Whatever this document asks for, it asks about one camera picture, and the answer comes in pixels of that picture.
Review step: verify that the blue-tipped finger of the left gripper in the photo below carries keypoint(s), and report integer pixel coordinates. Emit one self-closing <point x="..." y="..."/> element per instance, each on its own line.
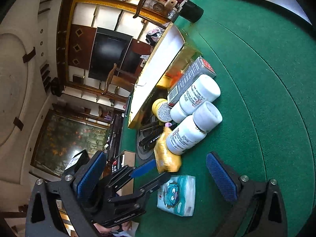
<point x="145" y="168"/>

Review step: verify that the round grey table console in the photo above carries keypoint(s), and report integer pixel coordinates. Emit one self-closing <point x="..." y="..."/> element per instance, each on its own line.
<point x="146" y="140"/>

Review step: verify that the grey medicine box red end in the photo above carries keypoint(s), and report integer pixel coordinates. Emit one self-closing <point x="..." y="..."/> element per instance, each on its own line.
<point x="198" y="67"/>

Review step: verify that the wooden chair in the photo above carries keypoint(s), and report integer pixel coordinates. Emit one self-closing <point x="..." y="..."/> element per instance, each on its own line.
<point x="121" y="79"/>

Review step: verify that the yellow lidded jar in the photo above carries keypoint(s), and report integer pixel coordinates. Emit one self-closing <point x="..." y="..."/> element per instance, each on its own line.
<point x="161" y="110"/>

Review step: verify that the white pill bottle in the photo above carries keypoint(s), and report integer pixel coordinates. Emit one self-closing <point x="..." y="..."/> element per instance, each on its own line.
<point x="194" y="128"/>
<point x="203" y="89"/>

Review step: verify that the white pill bottle front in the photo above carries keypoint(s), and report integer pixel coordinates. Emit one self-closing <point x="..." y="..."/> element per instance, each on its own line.
<point x="194" y="128"/>

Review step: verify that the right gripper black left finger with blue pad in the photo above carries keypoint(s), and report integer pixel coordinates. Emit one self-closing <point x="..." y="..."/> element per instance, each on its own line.
<point x="73" y="189"/>

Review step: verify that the cardboard tray box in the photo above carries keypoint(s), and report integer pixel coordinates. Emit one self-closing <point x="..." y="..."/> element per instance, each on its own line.
<point x="124" y="163"/>

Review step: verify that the person's hand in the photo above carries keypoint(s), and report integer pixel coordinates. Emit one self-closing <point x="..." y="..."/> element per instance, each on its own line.
<point x="104" y="231"/>

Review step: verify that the yellow snack packet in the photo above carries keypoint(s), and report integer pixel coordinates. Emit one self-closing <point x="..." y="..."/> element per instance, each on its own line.
<point x="166" y="161"/>

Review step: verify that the black cup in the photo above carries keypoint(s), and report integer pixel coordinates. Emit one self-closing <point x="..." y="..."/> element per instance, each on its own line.
<point x="190" y="11"/>

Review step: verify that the black television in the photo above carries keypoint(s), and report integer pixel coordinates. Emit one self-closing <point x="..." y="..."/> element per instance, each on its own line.
<point x="109" y="48"/>

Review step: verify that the framed floral painting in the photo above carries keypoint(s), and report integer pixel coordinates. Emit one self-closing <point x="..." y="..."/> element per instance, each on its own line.
<point x="61" y="138"/>

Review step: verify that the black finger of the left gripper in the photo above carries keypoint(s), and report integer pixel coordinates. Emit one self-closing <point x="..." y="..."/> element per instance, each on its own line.
<point x="156" y="183"/>

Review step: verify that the blue cartoon tissue pack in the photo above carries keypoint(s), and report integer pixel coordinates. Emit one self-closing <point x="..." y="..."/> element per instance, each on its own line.
<point x="177" y="196"/>

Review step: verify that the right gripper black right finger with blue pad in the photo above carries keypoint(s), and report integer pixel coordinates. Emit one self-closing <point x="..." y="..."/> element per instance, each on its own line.
<point x="269" y="216"/>

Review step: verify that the white pill bottle rear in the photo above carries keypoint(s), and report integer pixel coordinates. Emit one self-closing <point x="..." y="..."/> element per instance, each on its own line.
<point x="203" y="89"/>

